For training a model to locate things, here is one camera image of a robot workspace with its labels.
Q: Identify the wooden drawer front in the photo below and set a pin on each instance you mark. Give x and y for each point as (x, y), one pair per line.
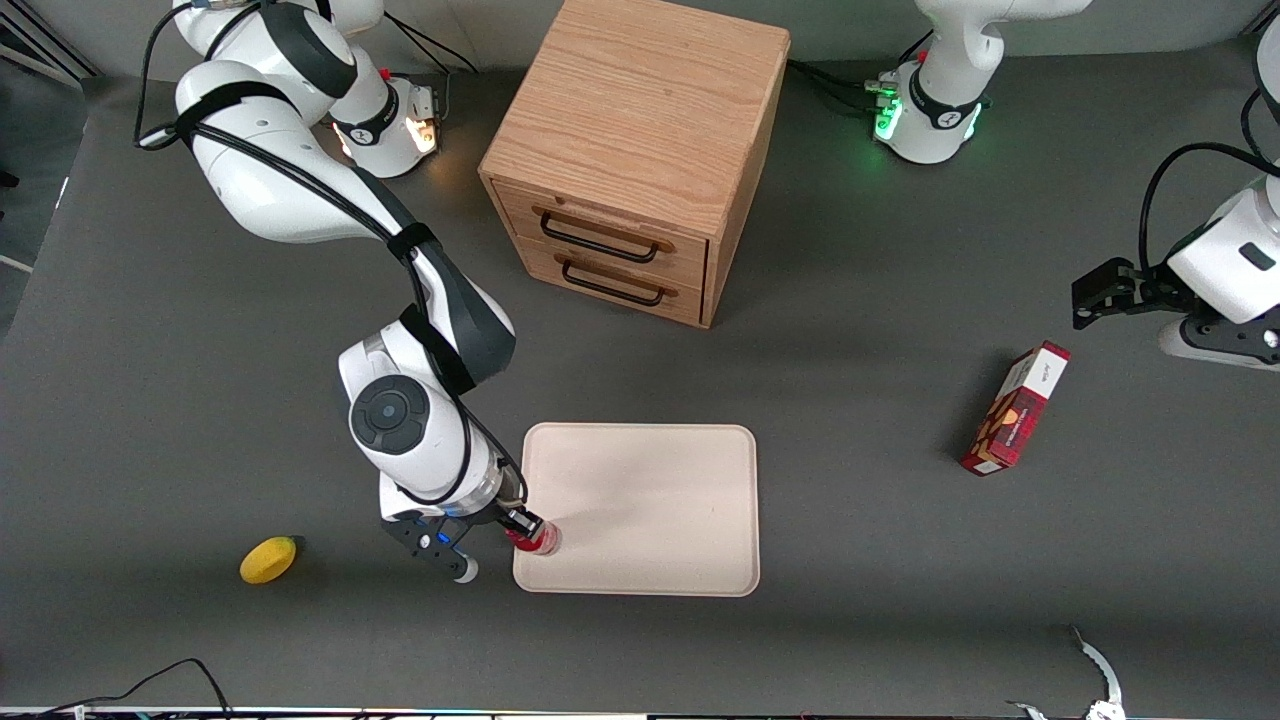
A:
(690, 305)
(690, 265)

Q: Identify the wooden drawer cabinet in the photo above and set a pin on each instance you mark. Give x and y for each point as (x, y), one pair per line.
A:
(640, 100)

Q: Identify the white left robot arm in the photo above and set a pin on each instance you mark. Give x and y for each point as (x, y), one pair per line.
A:
(940, 110)

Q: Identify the red cookie box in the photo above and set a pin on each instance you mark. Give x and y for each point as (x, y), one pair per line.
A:
(1015, 415)

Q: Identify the yellow lemon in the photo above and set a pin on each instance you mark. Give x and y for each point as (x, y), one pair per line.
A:
(268, 561)

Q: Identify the grey metal frame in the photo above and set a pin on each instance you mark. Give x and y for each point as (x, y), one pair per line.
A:
(40, 40)

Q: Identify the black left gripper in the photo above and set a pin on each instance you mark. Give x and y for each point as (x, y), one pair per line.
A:
(1146, 284)

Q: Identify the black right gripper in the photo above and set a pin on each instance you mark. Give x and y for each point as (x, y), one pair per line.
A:
(519, 520)

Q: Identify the small red coke bottle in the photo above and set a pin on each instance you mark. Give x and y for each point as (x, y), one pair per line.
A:
(542, 545)

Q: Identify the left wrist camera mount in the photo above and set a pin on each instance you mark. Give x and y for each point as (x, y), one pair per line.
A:
(1215, 340)

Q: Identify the white curved plastic strip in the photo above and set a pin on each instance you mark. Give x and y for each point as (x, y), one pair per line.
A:
(1100, 662)

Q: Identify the beige rectangular tray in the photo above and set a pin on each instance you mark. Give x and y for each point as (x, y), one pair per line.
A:
(650, 510)

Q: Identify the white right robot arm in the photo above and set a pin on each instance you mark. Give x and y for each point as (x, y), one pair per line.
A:
(270, 180)

